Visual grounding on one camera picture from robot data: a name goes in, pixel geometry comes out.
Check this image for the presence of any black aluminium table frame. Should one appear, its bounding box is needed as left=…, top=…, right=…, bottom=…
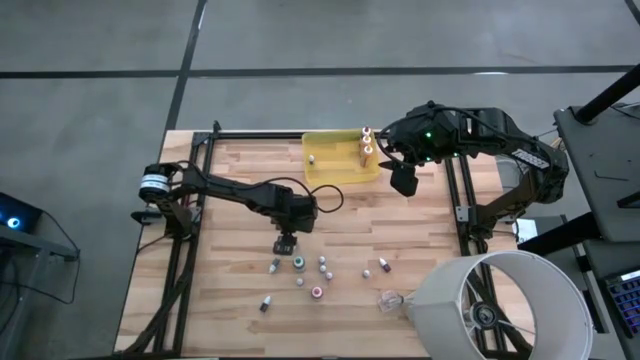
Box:
left=113, top=119, right=531, bottom=360

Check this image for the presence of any keyboard with lit keys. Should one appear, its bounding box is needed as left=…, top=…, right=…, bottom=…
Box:
left=602, top=269, right=640, bottom=341

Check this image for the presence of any white lamp shade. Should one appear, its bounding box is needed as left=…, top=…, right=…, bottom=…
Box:
left=403, top=249, right=595, bottom=360

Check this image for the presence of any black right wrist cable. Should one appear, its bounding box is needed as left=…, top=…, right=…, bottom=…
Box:
left=377, top=127, right=401, bottom=164

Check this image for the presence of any white paper label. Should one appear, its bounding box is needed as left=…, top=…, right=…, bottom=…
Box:
left=512, top=218, right=539, bottom=244

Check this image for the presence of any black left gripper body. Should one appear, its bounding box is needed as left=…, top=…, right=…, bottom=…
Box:
left=269, top=185, right=319, bottom=236

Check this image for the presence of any dark grey desk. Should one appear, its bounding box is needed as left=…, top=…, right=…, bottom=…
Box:
left=552, top=102, right=640, bottom=244

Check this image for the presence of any black pole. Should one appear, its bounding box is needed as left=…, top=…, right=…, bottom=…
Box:
left=573, top=63, right=640, bottom=125

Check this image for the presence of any blue-lit computer tower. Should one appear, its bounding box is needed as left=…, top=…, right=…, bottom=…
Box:
left=0, top=192, right=41, bottom=236

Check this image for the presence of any grey metal stand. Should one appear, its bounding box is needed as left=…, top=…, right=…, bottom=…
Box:
left=0, top=222, right=81, bottom=360

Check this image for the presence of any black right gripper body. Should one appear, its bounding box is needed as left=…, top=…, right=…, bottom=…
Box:
left=387, top=102, right=459, bottom=198

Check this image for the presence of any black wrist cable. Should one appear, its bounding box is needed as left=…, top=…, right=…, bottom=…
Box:
left=377, top=127, right=401, bottom=164
left=259, top=177, right=345, bottom=214

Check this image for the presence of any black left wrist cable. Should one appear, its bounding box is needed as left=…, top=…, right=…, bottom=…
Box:
left=259, top=177, right=345, bottom=214

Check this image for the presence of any yellow translucent plastic tray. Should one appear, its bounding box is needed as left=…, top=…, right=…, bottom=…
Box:
left=301, top=128, right=382, bottom=187

